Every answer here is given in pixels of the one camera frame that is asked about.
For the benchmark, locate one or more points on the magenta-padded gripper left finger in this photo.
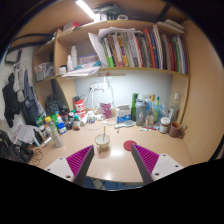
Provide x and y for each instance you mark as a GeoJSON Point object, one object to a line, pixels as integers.
{"type": "Point", "coordinates": [78, 161]}

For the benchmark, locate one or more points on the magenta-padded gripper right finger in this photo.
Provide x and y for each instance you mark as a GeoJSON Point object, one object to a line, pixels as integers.
{"type": "Point", "coordinates": [148, 160]}

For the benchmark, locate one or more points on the clear yellow-capped drink bottle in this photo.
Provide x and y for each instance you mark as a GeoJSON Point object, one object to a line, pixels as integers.
{"type": "Point", "coordinates": [56, 135]}

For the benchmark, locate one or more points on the flat round red coaster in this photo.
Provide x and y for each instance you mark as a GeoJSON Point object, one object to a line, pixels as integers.
{"type": "Point", "coordinates": [128, 145]}

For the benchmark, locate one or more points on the white tube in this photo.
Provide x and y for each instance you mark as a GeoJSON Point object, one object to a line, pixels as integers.
{"type": "Point", "coordinates": [145, 129]}

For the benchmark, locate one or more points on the brown jar with white lid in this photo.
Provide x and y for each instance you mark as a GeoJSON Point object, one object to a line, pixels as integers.
{"type": "Point", "coordinates": [164, 125]}

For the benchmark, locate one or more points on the blue-capped white bottle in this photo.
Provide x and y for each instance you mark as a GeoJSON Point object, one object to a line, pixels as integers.
{"type": "Point", "coordinates": [61, 127]}

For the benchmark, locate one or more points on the dark green-capped pill bottle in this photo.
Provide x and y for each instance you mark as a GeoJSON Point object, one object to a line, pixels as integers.
{"type": "Point", "coordinates": [76, 123]}

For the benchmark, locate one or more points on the wooden stick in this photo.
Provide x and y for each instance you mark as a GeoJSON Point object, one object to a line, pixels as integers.
{"type": "Point", "coordinates": [104, 131]}

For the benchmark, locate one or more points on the brown mug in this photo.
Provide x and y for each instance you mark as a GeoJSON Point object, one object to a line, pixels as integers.
{"type": "Point", "coordinates": [174, 130]}

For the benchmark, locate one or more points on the white pill bottle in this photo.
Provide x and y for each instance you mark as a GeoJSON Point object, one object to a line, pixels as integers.
{"type": "Point", "coordinates": [91, 117]}

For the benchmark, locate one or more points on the slim green bottle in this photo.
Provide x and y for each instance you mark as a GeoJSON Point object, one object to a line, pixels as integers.
{"type": "Point", "coordinates": [156, 110]}

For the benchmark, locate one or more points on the clear plastic bag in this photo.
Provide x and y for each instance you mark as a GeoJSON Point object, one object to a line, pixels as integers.
{"type": "Point", "coordinates": [163, 111]}

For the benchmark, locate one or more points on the white and blue box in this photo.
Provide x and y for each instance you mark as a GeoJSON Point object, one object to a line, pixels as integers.
{"type": "Point", "coordinates": [123, 114]}

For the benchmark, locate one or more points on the red and white canister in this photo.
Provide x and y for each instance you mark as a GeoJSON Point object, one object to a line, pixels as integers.
{"type": "Point", "coordinates": [79, 108]}

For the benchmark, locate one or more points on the green glass bottle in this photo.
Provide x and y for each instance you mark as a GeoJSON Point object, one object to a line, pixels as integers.
{"type": "Point", "coordinates": [134, 106]}

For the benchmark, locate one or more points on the clear glass bottle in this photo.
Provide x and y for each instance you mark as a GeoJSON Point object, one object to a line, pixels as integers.
{"type": "Point", "coordinates": [174, 108]}

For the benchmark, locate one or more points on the magenta pouch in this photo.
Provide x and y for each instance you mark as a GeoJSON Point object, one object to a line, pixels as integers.
{"type": "Point", "coordinates": [106, 110]}

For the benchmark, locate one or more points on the white paper sheets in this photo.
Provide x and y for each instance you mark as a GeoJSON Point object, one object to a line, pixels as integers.
{"type": "Point", "coordinates": [26, 133]}

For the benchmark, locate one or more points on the black appliance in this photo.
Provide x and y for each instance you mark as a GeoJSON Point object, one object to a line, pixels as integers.
{"type": "Point", "coordinates": [52, 105]}

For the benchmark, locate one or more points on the hanging dark clothes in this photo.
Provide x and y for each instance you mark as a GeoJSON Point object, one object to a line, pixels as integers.
{"type": "Point", "coordinates": [20, 96]}

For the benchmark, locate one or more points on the wooden shelf unit with books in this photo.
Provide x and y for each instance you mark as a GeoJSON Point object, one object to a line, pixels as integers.
{"type": "Point", "coordinates": [133, 46]}

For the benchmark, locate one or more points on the bright ceiling light bar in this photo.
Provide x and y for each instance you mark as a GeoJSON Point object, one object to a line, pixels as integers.
{"type": "Point", "coordinates": [85, 8]}

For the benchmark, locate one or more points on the white wall power outlet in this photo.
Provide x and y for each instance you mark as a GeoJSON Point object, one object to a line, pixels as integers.
{"type": "Point", "coordinates": [99, 86]}

